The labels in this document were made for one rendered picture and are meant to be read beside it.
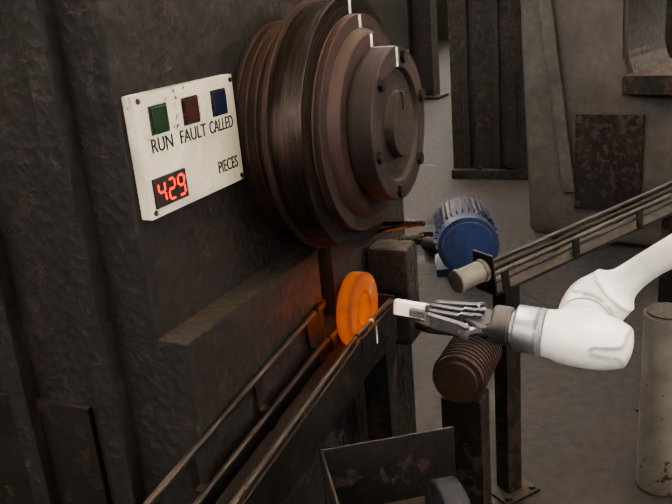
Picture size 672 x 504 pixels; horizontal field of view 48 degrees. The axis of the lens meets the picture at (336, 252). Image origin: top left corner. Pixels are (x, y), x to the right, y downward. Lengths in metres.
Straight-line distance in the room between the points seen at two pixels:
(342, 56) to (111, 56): 0.41
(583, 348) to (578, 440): 1.12
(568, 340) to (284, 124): 0.63
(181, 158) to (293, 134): 0.19
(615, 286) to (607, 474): 0.94
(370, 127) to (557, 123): 2.89
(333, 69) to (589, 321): 0.63
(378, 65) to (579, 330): 0.58
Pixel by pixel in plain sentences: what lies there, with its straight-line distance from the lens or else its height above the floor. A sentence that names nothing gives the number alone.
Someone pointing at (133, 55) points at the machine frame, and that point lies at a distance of 1.15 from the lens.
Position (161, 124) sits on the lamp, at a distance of 1.15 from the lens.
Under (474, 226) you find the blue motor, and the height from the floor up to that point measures 0.29.
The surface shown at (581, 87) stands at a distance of 4.09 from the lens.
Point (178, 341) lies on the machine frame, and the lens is 1.19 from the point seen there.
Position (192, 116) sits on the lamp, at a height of 1.19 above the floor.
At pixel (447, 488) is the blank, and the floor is 0.75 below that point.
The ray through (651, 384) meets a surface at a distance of 2.16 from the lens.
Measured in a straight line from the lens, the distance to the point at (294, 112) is 1.26.
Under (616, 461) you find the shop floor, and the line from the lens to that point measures 2.44.
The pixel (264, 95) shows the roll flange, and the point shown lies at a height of 1.20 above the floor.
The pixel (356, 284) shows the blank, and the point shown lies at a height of 0.80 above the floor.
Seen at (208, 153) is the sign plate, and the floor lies 1.13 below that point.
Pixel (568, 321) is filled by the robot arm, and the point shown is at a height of 0.76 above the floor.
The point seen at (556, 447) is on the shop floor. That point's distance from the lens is 2.48.
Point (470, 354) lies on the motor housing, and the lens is 1.84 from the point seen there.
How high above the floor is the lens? 1.34
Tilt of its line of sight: 18 degrees down
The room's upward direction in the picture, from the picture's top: 5 degrees counter-clockwise
